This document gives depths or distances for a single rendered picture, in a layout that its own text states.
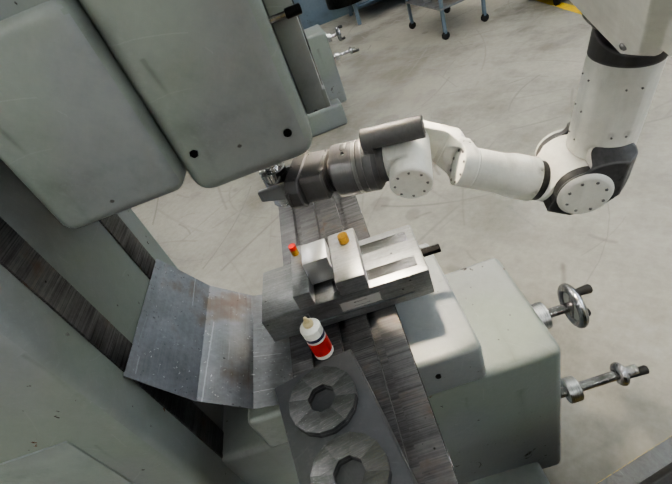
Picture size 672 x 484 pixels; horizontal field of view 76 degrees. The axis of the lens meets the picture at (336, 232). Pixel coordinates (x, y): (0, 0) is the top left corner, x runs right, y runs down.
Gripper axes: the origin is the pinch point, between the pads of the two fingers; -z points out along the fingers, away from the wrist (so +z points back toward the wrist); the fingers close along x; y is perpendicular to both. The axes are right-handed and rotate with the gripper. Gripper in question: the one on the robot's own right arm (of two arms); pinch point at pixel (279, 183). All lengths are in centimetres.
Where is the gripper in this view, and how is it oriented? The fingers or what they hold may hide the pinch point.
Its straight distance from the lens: 76.6
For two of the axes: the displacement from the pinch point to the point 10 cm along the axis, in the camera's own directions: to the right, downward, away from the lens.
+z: 9.3, -1.6, -3.2
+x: -1.4, 6.6, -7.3
